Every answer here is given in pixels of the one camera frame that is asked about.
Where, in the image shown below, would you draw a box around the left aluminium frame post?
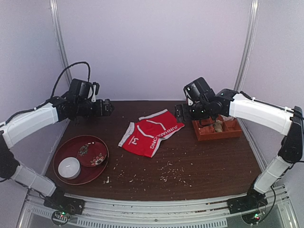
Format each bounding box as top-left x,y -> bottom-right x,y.
49,0 -> 73,84

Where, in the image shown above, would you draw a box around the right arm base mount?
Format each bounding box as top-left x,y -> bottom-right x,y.
227,190 -> 268,214

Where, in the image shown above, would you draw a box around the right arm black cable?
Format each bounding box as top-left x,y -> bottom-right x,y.
257,185 -> 277,223

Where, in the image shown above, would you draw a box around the right aluminium frame post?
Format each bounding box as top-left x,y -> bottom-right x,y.
234,0 -> 260,91

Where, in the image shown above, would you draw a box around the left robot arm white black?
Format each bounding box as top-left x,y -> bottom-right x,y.
0,96 -> 114,197

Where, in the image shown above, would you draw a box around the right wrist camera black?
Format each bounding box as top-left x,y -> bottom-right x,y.
183,77 -> 215,105

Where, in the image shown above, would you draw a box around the aluminium front rail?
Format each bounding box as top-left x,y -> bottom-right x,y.
22,184 -> 294,228

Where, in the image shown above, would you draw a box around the red floral plate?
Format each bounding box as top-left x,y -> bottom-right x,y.
76,142 -> 107,168

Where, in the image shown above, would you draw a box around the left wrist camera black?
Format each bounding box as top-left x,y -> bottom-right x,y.
66,78 -> 100,102

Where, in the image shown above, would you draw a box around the aluminium frame post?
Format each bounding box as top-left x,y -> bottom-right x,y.
49,0 -> 73,84
234,0 -> 260,91

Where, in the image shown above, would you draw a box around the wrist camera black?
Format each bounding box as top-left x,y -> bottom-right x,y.
66,78 -> 100,102
183,77 -> 215,105

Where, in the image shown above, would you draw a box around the orange compartment tray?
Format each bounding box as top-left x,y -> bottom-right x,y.
192,115 -> 242,141

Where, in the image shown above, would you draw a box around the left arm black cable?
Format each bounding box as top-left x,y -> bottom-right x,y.
51,62 -> 92,99

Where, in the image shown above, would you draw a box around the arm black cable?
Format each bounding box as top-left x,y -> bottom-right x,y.
51,62 -> 92,99
257,185 -> 277,223

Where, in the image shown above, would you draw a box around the large dark red tray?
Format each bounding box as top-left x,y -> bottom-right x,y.
53,135 -> 109,185

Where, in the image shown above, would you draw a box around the red white underwear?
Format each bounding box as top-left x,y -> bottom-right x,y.
118,109 -> 184,158

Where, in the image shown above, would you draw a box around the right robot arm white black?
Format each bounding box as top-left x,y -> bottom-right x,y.
174,87 -> 304,200

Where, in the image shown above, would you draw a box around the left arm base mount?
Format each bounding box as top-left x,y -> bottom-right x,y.
44,192 -> 85,215

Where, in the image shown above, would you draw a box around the white round cup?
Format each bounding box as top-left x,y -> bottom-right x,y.
57,157 -> 81,180

